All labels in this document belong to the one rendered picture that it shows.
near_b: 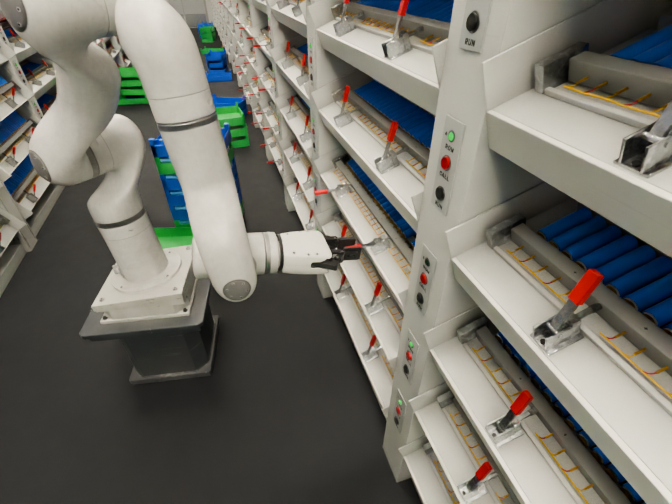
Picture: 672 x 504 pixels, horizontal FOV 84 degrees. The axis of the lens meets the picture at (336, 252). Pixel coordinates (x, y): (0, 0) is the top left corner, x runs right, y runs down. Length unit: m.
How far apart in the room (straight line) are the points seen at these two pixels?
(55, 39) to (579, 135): 0.66
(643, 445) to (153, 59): 0.66
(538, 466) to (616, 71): 0.45
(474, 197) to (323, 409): 0.87
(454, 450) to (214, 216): 0.59
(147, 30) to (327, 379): 1.02
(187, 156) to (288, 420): 0.83
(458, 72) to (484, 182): 0.13
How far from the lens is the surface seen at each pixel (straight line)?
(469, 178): 0.47
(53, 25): 0.70
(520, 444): 0.60
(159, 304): 1.11
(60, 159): 0.97
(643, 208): 0.34
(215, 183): 0.64
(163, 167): 1.84
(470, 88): 0.46
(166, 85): 0.60
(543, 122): 0.41
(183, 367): 1.32
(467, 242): 0.52
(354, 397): 1.23
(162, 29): 0.60
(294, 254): 0.72
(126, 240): 1.08
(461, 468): 0.78
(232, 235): 0.62
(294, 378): 1.27
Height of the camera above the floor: 1.05
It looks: 37 degrees down
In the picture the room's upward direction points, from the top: straight up
